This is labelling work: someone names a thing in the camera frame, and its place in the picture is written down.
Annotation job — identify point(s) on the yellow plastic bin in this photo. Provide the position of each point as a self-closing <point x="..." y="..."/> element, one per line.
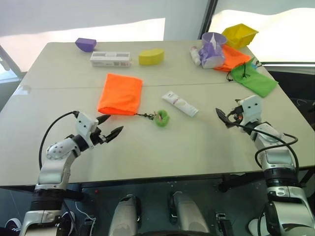
<point x="240" y="34"/>

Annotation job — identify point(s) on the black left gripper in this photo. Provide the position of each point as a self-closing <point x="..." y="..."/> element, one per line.
<point x="98" y="138"/>

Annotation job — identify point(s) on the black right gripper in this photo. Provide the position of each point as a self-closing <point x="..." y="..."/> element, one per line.
<point x="237" y="115"/>

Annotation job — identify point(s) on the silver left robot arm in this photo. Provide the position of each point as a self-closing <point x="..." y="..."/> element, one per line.
<point x="53" y="169"/>

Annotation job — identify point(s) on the white printed carton box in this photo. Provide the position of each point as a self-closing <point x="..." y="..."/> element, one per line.
<point x="110" y="59"/>

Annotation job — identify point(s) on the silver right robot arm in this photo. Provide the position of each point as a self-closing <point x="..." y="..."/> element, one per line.
<point x="278" y="162"/>

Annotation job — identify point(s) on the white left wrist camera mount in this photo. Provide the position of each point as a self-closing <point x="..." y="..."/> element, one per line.
<point x="85" y="124"/>

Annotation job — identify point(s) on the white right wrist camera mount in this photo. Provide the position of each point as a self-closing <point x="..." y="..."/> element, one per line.
<point x="252" y="108"/>

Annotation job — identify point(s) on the silver robot leg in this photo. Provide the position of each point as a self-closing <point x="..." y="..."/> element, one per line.
<point x="125" y="216"/>
<point x="188" y="214"/>

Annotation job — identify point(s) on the purple bowl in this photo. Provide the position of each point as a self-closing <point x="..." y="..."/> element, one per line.
<point x="85" y="44"/>

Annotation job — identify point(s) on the black and white shoe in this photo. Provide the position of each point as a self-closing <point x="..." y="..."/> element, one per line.
<point x="12" y="226"/>

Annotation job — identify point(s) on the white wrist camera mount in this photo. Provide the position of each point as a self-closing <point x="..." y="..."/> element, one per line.
<point x="252" y="108"/>
<point x="85" y="124"/>

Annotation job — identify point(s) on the white rounded robot foot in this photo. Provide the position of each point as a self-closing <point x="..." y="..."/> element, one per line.
<point x="257" y="226"/>

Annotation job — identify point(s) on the purple plastic cup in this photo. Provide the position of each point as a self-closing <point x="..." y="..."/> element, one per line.
<point x="213" y="38"/>

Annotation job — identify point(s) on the yellow foam block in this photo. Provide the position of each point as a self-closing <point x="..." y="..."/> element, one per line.
<point x="151" y="57"/>

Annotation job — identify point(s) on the small white pink tube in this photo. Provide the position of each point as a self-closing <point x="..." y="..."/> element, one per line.
<point x="196" y="56"/>

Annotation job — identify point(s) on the white cream tube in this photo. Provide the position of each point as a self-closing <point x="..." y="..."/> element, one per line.
<point x="180" y="103"/>

